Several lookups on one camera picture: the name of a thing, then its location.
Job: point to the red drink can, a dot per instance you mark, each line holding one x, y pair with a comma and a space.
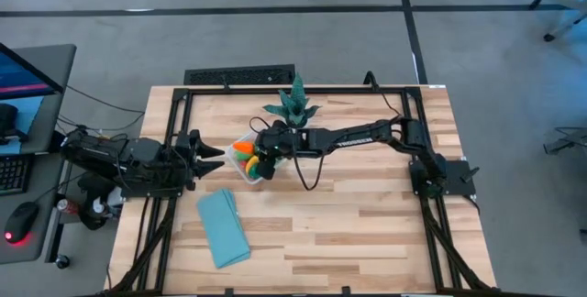
69, 206

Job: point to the green plant in white pot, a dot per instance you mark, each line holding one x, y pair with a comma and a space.
295, 104

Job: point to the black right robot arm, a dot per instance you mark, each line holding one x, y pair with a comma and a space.
357, 140

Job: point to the computer monitor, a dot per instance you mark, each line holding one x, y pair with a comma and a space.
23, 77

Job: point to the orange toy carrot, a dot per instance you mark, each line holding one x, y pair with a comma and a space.
243, 146

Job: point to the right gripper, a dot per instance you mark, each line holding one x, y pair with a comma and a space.
280, 143

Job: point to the black desk leg caster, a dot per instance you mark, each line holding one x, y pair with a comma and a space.
62, 261

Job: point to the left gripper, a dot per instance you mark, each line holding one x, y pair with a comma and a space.
188, 159

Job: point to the black floor vent grille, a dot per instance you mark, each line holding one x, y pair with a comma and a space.
238, 76

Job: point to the black monitor stand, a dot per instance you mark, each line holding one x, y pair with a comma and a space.
8, 123

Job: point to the black and white bottle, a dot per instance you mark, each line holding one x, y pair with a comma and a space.
98, 206

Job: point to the grey office desk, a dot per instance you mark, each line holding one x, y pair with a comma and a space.
50, 63

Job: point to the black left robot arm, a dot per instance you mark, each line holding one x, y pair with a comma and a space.
114, 159

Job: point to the grey metal floor stand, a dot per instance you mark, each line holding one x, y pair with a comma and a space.
568, 142

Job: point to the black computer keyboard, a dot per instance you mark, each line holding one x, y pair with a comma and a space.
14, 175

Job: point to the black computer mouse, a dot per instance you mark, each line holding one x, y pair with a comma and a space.
20, 221

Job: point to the yellow toy banana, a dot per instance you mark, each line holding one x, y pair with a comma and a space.
251, 165

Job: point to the clear plastic tupperware container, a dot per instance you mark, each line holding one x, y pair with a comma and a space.
238, 171

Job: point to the folded teal cloth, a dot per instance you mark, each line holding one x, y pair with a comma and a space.
224, 228

